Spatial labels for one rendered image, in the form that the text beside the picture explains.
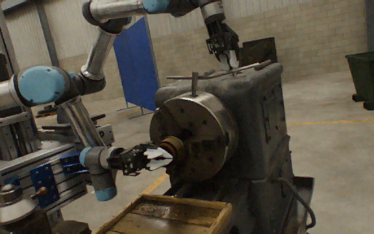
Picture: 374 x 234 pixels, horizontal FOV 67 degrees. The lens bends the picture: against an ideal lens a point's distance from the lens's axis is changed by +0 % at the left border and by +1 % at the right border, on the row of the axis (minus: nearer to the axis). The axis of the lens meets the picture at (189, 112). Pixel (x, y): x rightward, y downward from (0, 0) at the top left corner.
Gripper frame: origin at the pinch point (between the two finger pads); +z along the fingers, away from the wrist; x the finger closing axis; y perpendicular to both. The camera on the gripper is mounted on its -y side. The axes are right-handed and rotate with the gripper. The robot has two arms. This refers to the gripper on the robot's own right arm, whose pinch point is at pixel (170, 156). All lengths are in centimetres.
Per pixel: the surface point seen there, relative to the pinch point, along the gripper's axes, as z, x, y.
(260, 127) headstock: 18.2, -1.7, -33.8
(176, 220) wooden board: -0.2, -19.7, 2.7
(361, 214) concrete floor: 48, -109, -155
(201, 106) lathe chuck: 5.6, 11.8, -15.0
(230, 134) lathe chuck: 12.3, 0.5, -19.2
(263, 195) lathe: 16.8, -28.5, -31.8
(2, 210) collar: -9.7, 6.4, 42.5
